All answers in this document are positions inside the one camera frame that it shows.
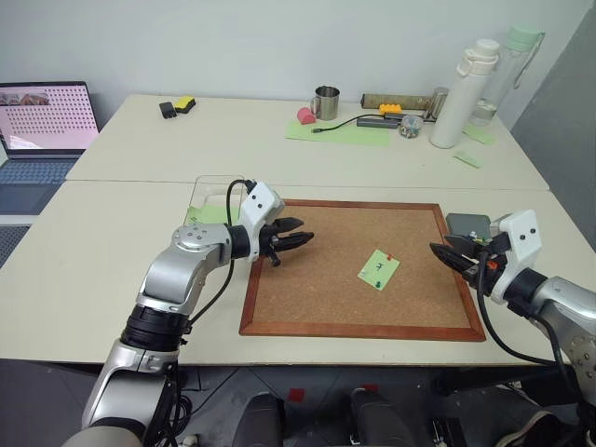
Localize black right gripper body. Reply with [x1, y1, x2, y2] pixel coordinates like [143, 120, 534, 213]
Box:
[465, 231, 512, 298]

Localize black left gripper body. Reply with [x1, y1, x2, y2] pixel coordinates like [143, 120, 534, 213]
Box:
[254, 220, 283, 268]

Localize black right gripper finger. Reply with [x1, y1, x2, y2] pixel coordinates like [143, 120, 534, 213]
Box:
[443, 234, 486, 256]
[428, 241, 480, 281]

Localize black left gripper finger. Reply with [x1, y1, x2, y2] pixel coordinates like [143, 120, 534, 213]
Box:
[274, 215, 305, 235]
[272, 231, 316, 254]

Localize wood-framed cork board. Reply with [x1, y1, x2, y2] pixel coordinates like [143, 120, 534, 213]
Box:
[238, 198, 487, 343]

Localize green paper note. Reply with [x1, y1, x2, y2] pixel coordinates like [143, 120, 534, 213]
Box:
[357, 248, 401, 291]

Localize jar of pins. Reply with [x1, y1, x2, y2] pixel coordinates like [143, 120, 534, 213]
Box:
[397, 115, 426, 140]

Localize grey square box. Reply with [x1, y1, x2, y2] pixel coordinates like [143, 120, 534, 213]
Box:
[445, 212, 493, 244]

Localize clear plastic container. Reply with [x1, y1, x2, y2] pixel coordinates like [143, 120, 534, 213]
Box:
[187, 174, 249, 225]

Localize small green paper slip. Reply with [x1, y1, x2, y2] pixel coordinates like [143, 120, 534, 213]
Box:
[453, 149, 485, 169]

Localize large green paper slip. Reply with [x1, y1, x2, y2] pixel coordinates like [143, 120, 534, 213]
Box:
[461, 125, 499, 147]

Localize light green paper sheet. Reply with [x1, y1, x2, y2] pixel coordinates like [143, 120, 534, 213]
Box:
[284, 117, 392, 148]

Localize metal mug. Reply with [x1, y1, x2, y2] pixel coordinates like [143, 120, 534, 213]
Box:
[308, 85, 342, 121]

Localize grey usb hub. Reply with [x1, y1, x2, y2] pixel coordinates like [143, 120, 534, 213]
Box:
[356, 116, 401, 129]

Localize white water bottle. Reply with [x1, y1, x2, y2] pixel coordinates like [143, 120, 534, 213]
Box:
[429, 38, 501, 150]

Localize long brown wooden bar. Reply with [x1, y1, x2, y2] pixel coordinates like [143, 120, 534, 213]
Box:
[360, 92, 440, 112]

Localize dark rounded shape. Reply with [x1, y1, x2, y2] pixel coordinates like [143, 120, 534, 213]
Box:
[231, 392, 286, 447]
[347, 386, 416, 447]

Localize clear bottle with green lid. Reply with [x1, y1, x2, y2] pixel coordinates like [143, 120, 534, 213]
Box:
[467, 24, 547, 129]

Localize dark shoe with white sole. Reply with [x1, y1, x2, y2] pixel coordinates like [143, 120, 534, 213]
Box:
[494, 408, 579, 447]

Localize dark mesh panel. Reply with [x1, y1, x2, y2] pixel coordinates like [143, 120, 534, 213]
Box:
[0, 223, 32, 270]

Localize grey laptop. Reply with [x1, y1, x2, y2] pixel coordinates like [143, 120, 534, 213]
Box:
[0, 80, 102, 216]

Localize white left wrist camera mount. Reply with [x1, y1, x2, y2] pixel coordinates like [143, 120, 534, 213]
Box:
[238, 182, 286, 263]

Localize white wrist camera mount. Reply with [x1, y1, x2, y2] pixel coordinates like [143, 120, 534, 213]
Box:
[238, 182, 286, 263]
[490, 210, 544, 305]

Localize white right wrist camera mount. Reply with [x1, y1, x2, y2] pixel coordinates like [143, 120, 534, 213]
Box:
[490, 210, 544, 305]

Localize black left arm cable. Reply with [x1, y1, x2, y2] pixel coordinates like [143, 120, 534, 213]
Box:
[185, 178, 255, 327]

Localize black usb cable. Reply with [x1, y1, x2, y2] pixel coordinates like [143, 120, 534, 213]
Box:
[312, 115, 388, 137]

